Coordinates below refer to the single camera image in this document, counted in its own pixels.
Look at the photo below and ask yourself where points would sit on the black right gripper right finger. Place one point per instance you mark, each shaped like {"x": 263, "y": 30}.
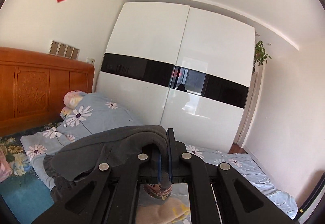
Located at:
{"x": 219, "y": 193}

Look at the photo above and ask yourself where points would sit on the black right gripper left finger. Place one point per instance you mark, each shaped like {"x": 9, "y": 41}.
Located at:
{"x": 107, "y": 195}

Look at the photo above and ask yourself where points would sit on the dark grey fleece pants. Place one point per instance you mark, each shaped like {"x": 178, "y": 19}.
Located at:
{"x": 77, "y": 160}

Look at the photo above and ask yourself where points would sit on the beige cream knit sweater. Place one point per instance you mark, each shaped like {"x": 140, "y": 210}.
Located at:
{"x": 171, "y": 211}

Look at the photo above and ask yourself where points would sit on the teal floral bed blanket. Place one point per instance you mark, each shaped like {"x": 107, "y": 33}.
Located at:
{"x": 23, "y": 191}

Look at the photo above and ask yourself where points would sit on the grey daisy print duvet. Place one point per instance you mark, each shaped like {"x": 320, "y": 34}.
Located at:
{"x": 96, "y": 113}

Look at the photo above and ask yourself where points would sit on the pink floral pillow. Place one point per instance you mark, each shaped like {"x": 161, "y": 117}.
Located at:
{"x": 71, "y": 100}

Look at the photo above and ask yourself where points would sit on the pink cloth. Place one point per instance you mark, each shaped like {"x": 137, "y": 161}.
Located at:
{"x": 5, "y": 169}

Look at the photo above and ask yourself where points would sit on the white black sliding wardrobe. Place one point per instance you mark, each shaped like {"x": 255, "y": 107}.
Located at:
{"x": 182, "y": 68}

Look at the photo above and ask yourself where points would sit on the orange wooden headboard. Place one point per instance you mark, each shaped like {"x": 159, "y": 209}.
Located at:
{"x": 33, "y": 86}

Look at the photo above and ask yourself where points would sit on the green potted plant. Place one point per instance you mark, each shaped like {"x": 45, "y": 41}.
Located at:
{"x": 260, "y": 56}

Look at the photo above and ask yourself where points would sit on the white wall socket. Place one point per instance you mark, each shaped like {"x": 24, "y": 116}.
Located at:
{"x": 90, "y": 60}

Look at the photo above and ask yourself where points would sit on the beige wall switch panel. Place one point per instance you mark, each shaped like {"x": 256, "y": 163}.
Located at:
{"x": 64, "y": 50}

